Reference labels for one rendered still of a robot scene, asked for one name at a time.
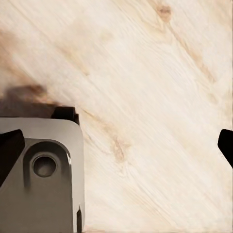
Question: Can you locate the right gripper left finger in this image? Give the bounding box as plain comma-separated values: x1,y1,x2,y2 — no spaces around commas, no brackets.
0,130,26,187

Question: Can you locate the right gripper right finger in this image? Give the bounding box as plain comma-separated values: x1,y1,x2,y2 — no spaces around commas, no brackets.
217,129,233,168

